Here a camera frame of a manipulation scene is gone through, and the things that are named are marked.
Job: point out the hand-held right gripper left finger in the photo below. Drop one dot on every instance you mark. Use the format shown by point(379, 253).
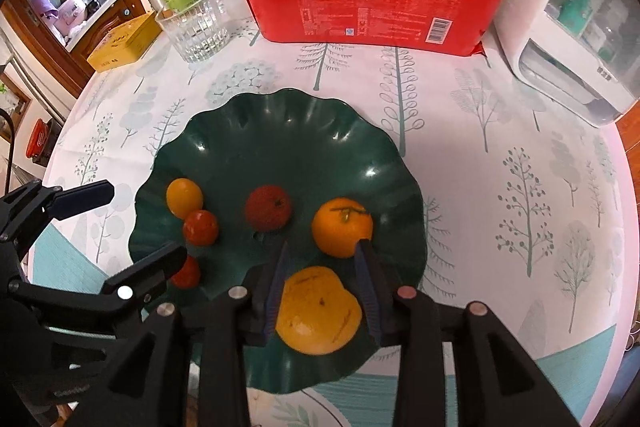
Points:
point(277, 297)

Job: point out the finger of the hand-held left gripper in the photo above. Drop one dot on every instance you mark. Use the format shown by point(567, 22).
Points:
point(145, 274)
point(82, 202)

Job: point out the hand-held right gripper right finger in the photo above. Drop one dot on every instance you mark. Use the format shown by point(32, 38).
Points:
point(370, 297)

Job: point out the small red cherry tomato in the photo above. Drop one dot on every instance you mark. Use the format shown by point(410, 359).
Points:
point(200, 227)
point(189, 274)

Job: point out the large yellow orange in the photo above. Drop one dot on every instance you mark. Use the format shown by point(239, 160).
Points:
point(320, 312)

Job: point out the small tangerine with stem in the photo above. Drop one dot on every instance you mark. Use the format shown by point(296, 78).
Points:
point(337, 227)

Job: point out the yellow cherry tomato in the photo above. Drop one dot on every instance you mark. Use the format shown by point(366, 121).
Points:
point(184, 197)

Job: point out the red lychee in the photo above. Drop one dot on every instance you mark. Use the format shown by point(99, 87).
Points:
point(268, 207)

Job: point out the dark green scalloped plate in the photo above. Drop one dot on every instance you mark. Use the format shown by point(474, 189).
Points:
point(310, 157)

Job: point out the red lidded dark container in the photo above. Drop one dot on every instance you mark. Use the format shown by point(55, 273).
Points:
point(42, 142)

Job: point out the grey metal pole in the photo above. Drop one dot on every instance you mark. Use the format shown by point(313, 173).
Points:
point(35, 77)

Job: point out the yellow tin box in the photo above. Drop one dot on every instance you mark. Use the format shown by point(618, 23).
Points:
point(122, 42)

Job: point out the wooden kitchen base cabinets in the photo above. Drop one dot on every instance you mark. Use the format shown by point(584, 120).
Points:
point(30, 27)

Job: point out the clear glass tumbler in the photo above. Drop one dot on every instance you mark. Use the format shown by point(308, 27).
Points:
point(195, 32)

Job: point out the white sterilizer cabinet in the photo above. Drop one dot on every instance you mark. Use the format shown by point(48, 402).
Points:
point(565, 57)

